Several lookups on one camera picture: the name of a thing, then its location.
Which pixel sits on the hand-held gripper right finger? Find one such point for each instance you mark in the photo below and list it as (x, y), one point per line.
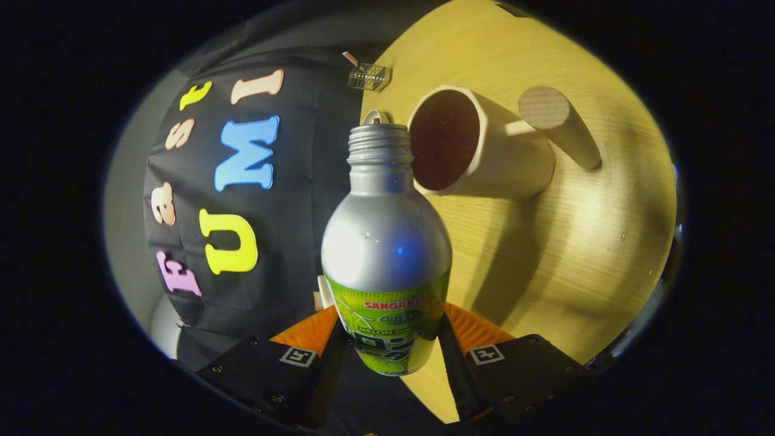
(527, 369)

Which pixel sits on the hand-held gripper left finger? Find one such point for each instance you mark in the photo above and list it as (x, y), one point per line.
(254, 375)

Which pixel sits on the silver juice bottle green label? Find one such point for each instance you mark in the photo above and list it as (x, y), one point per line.
(384, 242)

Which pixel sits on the white toaster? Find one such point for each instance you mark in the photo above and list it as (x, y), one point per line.
(326, 293)

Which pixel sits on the wooden table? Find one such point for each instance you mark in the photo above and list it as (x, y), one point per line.
(575, 242)

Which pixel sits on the black backdrop cloth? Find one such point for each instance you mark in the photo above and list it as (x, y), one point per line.
(290, 242)

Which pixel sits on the white oval plate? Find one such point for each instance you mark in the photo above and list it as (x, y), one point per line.
(370, 115)

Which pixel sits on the pink stick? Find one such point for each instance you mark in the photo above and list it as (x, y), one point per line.
(350, 58)

